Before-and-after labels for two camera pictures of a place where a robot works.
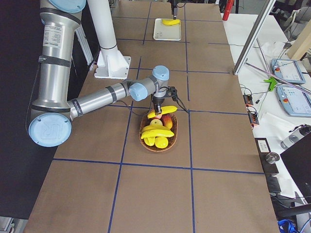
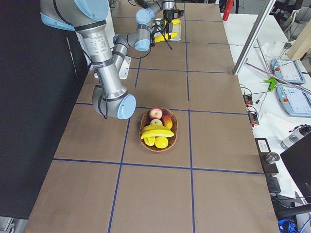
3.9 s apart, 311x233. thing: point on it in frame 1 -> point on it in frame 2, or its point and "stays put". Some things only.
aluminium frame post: (243, 58) stays put
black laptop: (297, 160) stays put
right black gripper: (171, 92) -> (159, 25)
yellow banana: (164, 109) -> (161, 38)
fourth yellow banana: (158, 133) stays put
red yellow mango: (167, 121) stays put
